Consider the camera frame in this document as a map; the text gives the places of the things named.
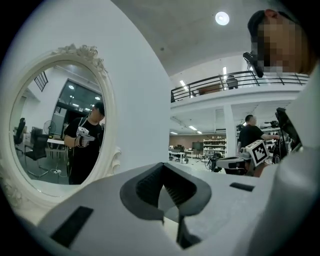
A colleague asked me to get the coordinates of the white ornate oval mirror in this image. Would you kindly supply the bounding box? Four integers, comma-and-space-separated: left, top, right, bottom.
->
0, 43, 123, 211

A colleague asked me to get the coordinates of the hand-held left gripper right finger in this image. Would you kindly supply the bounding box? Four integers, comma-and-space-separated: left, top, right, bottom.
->
162, 162, 213, 217

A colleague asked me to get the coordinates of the white storage shelf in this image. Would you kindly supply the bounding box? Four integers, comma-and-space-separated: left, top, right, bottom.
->
203, 138, 228, 159

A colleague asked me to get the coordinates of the person's right forearm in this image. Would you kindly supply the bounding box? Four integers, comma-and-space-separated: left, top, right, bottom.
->
254, 163, 266, 178

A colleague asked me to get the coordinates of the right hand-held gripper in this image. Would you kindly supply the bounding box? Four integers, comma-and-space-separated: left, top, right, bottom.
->
215, 139, 269, 174

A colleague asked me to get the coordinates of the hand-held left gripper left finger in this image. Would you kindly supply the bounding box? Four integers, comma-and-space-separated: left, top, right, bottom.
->
119, 161, 165, 221

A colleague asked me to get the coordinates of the black head-worn camera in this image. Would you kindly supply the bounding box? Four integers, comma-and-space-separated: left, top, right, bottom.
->
242, 50, 265, 79

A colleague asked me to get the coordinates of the round ceiling lamp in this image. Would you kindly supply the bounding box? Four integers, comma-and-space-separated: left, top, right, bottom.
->
215, 11, 231, 26

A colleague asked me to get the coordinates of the black balcony railing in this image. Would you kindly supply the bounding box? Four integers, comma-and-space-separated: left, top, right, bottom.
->
170, 70, 311, 104

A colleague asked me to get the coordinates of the person's head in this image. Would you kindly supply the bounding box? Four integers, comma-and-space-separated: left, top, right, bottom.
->
247, 8, 319, 75

